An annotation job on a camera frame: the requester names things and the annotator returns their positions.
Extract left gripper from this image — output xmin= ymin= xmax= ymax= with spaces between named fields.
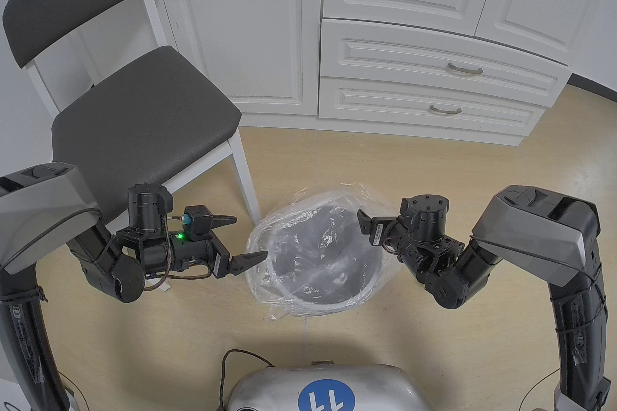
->
xmin=169 ymin=214 xmax=269 ymax=280

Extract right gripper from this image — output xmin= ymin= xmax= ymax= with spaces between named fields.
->
xmin=356 ymin=209 xmax=408 ymax=252

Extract clear plastic bag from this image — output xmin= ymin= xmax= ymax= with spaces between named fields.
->
xmin=245 ymin=180 xmax=401 ymax=323

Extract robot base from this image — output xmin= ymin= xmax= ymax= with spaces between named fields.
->
xmin=227 ymin=363 xmax=434 ymax=411

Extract white trash bin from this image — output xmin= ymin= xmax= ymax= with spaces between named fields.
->
xmin=263 ymin=202 xmax=384 ymax=311

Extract white chair grey cushions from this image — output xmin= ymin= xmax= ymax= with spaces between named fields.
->
xmin=2 ymin=0 xmax=263 ymax=292

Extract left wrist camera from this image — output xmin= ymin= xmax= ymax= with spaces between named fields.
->
xmin=181 ymin=205 xmax=215 ymax=242

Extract black cable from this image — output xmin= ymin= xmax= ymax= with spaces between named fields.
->
xmin=523 ymin=371 xmax=564 ymax=411
xmin=219 ymin=350 xmax=275 ymax=411

